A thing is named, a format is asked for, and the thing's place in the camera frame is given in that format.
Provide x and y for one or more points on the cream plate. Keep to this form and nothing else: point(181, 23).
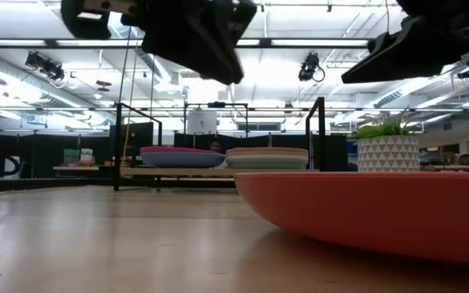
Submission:
point(267, 156)

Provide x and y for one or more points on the white cylindrical column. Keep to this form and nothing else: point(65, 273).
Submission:
point(202, 122)

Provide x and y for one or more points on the person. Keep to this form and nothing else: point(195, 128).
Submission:
point(216, 146)

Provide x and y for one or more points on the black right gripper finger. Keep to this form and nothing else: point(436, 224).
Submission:
point(413, 49)

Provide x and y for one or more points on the pink plate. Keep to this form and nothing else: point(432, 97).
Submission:
point(177, 149)

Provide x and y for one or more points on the black overhead camera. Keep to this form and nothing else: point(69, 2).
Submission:
point(309, 67)

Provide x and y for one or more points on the orange plate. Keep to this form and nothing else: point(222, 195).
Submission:
point(365, 211)

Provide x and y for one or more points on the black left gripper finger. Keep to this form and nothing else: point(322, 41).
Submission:
point(246, 12)
point(198, 40)

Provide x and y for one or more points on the black metal rig frame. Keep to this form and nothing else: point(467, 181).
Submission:
point(267, 42)

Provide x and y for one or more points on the potted succulent in white pot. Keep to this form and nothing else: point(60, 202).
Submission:
point(387, 152)

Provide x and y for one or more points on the grey plate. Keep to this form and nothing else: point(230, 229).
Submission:
point(267, 153)

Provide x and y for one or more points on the black mounted camera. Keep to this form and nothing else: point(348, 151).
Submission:
point(45, 67)

